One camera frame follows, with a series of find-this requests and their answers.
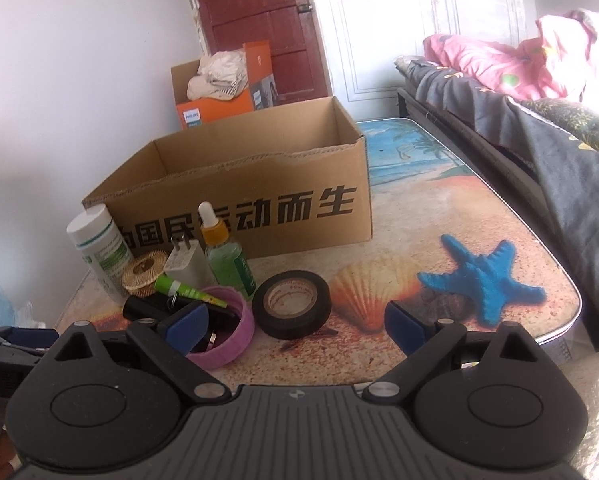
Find orange Philips box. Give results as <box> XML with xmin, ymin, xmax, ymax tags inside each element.
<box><xmin>170</xmin><ymin>40</ymin><xmax>279</xmax><ymax>129</ymax></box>

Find white USB wall charger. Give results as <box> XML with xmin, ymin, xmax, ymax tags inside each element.
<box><xmin>164</xmin><ymin>236</ymin><xmax>217</xmax><ymax>289</ymax></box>

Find black car key fob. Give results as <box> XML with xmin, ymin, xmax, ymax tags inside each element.
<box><xmin>122</xmin><ymin>292</ymin><xmax>240</xmax><ymax>332</ymax></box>

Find dark red wooden door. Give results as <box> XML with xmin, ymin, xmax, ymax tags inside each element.
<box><xmin>198</xmin><ymin>0</ymin><xmax>330</xmax><ymax>104</ymax></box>

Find white vitamin bottle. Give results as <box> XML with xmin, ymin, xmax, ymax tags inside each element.
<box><xmin>66</xmin><ymin>204</ymin><xmax>134</xmax><ymax>304</ymax></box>

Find black electrical tape roll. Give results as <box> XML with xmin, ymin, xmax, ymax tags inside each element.
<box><xmin>252</xmin><ymin>270</ymin><xmax>332</xmax><ymax>340</ymax></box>

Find purple plastic lid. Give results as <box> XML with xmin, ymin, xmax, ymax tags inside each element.
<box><xmin>187</xmin><ymin>286</ymin><xmax>255</xmax><ymax>372</ymax></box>

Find beige crumpled cloth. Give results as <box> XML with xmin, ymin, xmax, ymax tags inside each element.
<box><xmin>186</xmin><ymin>49</ymin><xmax>249</xmax><ymax>101</ymax></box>

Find large open cardboard box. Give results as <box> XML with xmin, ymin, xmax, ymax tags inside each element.
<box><xmin>83</xmin><ymin>98</ymin><xmax>372</xmax><ymax>258</ymax></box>

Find pink blanket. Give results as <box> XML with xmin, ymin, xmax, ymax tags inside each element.
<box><xmin>423</xmin><ymin>9</ymin><xmax>599</xmax><ymax>113</ymax></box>

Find green dropper bottle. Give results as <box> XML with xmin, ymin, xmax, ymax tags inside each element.
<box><xmin>198</xmin><ymin>202</ymin><xmax>256</xmax><ymax>299</ymax></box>

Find gold lid brown jar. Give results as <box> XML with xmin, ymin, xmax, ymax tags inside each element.
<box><xmin>122</xmin><ymin>250</ymin><xmax>168</xmax><ymax>298</ymax></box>

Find green glue stick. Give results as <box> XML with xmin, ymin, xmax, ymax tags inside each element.
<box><xmin>153</xmin><ymin>274</ymin><xmax>228</xmax><ymax>309</ymax></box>

